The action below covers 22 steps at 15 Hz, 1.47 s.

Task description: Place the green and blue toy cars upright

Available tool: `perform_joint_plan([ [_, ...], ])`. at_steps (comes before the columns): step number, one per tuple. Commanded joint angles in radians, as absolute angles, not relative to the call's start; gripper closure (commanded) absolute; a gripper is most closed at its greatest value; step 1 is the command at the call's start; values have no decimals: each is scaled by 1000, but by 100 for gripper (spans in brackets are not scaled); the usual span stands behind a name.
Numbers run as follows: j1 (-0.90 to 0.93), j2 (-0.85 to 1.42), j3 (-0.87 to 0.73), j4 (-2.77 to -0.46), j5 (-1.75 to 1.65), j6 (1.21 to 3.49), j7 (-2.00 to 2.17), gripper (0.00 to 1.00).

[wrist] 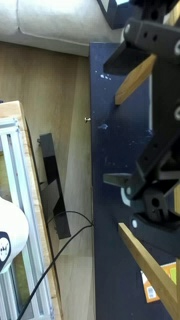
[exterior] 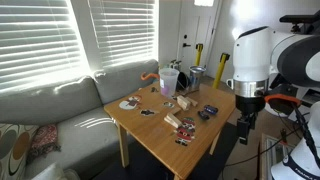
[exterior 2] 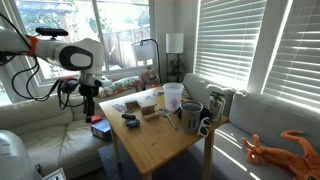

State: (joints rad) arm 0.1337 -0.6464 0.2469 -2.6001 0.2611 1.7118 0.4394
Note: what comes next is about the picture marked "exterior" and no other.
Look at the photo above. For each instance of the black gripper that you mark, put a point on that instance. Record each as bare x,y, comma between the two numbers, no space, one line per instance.
248,105

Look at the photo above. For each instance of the blue toy car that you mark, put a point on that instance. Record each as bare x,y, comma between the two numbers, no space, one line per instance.
211,109

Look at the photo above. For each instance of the green toy car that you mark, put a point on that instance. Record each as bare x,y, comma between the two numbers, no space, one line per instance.
203,115

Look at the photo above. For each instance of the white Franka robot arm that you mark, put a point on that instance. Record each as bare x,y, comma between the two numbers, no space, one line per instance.
253,56

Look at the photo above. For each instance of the red green Santa cutout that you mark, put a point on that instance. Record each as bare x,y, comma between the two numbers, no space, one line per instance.
185,131

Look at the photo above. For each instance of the single wooden block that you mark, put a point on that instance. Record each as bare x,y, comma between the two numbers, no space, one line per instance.
192,101

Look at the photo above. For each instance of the tall yellow pole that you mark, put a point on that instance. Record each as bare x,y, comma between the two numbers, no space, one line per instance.
220,71

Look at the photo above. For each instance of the leaning wooden block stack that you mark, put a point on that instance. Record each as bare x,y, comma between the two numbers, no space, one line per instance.
172,120

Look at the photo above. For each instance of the metal tumbler cup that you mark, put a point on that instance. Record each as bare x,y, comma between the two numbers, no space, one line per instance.
196,78

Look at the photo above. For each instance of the white shelf unit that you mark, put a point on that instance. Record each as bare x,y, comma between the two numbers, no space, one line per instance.
311,96

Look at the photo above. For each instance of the small square sticker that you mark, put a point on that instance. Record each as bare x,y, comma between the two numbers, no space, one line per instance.
168,104

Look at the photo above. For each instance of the black round object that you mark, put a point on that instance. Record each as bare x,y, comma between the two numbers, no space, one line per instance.
182,81

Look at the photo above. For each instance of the wooden table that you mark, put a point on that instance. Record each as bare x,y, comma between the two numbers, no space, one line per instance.
156,133

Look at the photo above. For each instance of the clear plastic pitcher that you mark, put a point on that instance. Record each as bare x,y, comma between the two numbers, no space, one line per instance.
168,81

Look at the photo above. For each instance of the short yellow pole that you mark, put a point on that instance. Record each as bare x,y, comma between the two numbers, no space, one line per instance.
199,53

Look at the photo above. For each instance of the dark floor rug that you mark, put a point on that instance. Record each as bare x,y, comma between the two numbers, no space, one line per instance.
150,166

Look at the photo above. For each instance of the dark penguin sticker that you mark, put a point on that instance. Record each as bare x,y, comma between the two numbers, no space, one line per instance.
147,112

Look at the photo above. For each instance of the green print clear package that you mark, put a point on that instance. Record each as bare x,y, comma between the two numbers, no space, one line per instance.
175,64

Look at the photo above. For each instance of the orange plush octopus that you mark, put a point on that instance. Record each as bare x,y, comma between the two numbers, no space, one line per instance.
148,76

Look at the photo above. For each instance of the snowman cutout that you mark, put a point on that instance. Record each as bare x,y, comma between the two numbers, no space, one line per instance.
129,102

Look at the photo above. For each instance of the white door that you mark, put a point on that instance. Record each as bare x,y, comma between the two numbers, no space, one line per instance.
193,26

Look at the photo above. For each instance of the black folding stand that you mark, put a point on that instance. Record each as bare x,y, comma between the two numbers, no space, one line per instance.
300,18

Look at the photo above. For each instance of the narrow white window blind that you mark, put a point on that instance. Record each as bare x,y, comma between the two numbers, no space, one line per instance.
126,30

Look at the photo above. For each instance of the grey fabric sofa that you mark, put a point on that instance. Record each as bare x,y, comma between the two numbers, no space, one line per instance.
76,110

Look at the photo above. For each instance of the red patterned cloth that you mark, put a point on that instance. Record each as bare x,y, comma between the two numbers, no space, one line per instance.
43,141

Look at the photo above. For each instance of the wide white window blind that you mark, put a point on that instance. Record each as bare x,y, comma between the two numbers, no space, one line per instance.
36,43

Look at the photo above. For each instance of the circle pattern cushion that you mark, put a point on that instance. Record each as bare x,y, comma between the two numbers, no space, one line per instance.
13,150

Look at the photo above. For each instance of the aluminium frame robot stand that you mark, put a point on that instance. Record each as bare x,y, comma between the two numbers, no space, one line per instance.
266,156

